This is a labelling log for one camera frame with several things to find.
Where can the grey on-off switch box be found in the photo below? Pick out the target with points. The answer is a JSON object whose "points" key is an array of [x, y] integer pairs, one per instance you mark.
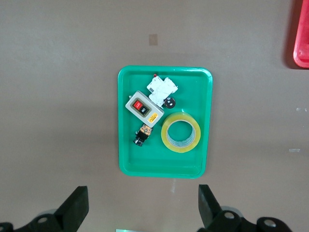
{"points": [[154, 113]]}

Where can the green plastic tray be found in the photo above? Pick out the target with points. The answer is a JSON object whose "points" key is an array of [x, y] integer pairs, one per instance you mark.
{"points": [[183, 164]]}

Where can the small clear tape piece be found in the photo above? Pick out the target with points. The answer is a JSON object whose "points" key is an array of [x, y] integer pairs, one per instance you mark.
{"points": [[294, 150], [301, 109]]}

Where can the brown tape patch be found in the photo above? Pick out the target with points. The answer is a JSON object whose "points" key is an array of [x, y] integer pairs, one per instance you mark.
{"points": [[153, 39]]}

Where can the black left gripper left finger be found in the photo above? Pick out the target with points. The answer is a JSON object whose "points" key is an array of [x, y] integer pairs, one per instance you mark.
{"points": [[70, 212]]}

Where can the black orange push button switch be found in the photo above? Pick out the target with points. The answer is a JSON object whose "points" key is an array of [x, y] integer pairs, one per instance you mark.
{"points": [[142, 135]]}

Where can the red plastic tray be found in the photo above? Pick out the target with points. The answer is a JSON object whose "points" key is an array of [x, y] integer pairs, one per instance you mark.
{"points": [[303, 36]]}

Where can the white circuit breaker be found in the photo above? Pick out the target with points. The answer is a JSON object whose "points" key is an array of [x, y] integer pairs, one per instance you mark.
{"points": [[160, 88]]}

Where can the black round buzzer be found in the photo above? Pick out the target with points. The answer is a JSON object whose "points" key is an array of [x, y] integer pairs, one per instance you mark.
{"points": [[169, 102]]}

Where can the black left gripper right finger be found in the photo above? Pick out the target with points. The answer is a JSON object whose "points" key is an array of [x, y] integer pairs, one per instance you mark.
{"points": [[210, 210]]}

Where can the yellowish clear packing tape roll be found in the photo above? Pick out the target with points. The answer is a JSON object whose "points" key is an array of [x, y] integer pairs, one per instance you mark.
{"points": [[164, 135]]}

